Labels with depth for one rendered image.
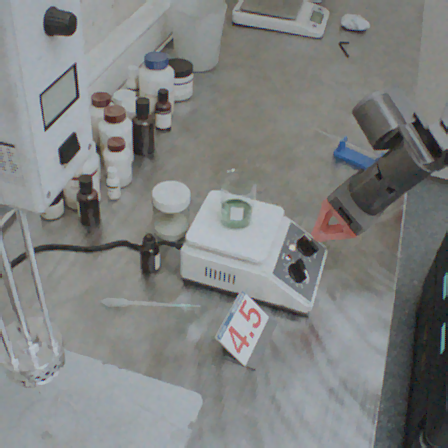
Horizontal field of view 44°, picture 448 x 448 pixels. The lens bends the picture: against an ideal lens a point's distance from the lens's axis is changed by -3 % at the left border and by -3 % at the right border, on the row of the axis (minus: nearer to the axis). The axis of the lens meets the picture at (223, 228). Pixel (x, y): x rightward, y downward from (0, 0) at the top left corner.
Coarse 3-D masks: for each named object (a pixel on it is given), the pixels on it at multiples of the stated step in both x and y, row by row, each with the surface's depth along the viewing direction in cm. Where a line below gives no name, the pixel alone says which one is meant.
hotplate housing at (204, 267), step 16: (288, 224) 87; (192, 256) 81; (208, 256) 81; (224, 256) 81; (272, 256) 82; (192, 272) 83; (208, 272) 82; (224, 272) 81; (240, 272) 80; (256, 272) 80; (272, 272) 80; (320, 272) 86; (224, 288) 84; (240, 288) 82; (256, 288) 81; (272, 288) 80; (288, 288) 80; (272, 304) 83; (288, 304) 81; (304, 304) 81
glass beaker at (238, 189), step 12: (228, 180) 81; (240, 180) 82; (252, 180) 80; (228, 192) 77; (240, 192) 77; (252, 192) 81; (228, 204) 79; (240, 204) 78; (252, 204) 80; (228, 216) 80; (240, 216) 80; (252, 216) 82; (228, 228) 82; (240, 228) 81
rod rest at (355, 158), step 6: (342, 144) 111; (336, 150) 112; (342, 150) 112; (348, 150) 112; (336, 156) 112; (342, 156) 111; (348, 156) 111; (354, 156) 111; (360, 156) 111; (366, 156) 111; (354, 162) 110; (360, 162) 110; (366, 162) 110; (372, 162) 110; (366, 168) 109
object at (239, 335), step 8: (240, 304) 79; (248, 304) 80; (240, 312) 78; (248, 312) 79; (256, 312) 80; (232, 320) 77; (240, 320) 78; (248, 320) 79; (256, 320) 80; (232, 328) 76; (240, 328) 77; (248, 328) 78; (256, 328) 79; (224, 336) 75; (232, 336) 76; (240, 336) 77; (248, 336) 78; (232, 344) 75; (240, 344) 76; (248, 344) 77; (240, 352) 76
